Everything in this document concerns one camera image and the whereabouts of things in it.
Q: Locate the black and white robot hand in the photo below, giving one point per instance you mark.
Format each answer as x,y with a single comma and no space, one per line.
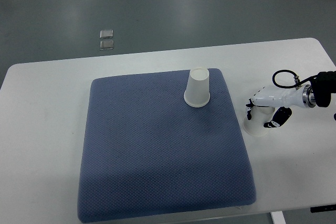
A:
279,101

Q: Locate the lower metal floor plate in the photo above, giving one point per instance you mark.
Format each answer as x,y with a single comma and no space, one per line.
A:
107,44

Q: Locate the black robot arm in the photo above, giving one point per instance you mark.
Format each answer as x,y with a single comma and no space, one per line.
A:
320,90

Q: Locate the white paper cup on cushion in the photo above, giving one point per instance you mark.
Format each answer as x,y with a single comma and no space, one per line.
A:
197,90

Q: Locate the upper metal floor plate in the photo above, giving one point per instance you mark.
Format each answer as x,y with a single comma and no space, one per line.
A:
104,34

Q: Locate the white table leg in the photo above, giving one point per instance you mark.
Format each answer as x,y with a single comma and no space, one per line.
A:
277,217

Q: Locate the blue textured cushion mat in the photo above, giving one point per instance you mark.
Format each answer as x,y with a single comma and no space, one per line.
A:
146,152

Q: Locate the black table control panel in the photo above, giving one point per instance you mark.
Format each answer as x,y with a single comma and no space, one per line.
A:
325,208

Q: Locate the metal floor plate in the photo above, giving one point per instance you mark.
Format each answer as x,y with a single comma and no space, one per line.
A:
104,34
107,44

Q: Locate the white paper cup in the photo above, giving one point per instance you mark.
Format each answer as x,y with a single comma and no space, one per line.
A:
197,90
259,116

